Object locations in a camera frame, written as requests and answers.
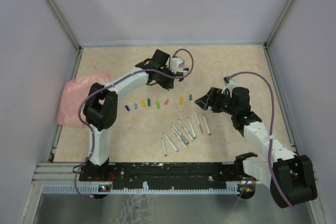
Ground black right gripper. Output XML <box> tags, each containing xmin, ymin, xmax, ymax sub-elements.
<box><xmin>195</xmin><ymin>87</ymin><xmax>237</xmax><ymax>115</ymax></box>

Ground light green marker cap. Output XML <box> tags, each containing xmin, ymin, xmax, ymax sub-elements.
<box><xmin>155</xmin><ymin>101</ymin><xmax>160</xmax><ymax>109</ymax></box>

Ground pink capped marker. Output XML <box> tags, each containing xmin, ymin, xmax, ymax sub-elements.
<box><xmin>187</xmin><ymin>117</ymin><xmax>197</xmax><ymax>140</ymax></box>

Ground light green capped marker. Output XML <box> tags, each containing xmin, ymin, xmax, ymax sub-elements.
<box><xmin>177</xmin><ymin>119</ymin><xmax>194</xmax><ymax>141</ymax></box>

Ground dark green capped marker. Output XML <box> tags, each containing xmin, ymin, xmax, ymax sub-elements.
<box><xmin>203</xmin><ymin>114</ymin><xmax>212</xmax><ymax>135</ymax></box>

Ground yellow capped white marker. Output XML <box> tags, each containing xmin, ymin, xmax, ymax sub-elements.
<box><xmin>171</xmin><ymin>127</ymin><xmax>188</xmax><ymax>149</ymax></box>

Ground grey blue capped marker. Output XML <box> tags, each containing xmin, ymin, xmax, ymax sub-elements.
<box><xmin>163</xmin><ymin>133</ymin><xmax>179</xmax><ymax>152</ymax></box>

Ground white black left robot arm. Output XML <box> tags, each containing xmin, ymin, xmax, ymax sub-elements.
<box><xmin>81</xmin><ymin>49</ymin><xmax>189</xmax><ymax>180</ymax></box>

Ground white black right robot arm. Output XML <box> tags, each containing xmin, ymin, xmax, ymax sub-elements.
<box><xmin>195</xmin><ymin>87</ymin><xmax>318</xmax><ymax>208</ymax></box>

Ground pink cloth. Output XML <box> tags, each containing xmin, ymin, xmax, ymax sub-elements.
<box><xmin>57</xmin><ymin>71</ymin><xmax>112</xmax><ymax>128</ymax></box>

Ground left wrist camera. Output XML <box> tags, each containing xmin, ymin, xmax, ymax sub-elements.
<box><xmin>170</xmin><ymin>57</ymin><xmax>185</xmax><ymax>73</ymax></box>

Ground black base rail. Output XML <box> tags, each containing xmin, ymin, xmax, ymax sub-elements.
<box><xmin>79</xmin><ymin>162</ymin><xmax>249</xmax><ymax>190</ymax></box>

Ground aluminium frame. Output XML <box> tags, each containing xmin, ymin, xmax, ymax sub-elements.
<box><xmin>35</xmin><ymin>0</ymin><xmax>335</xmax><ymax>223</ymax></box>

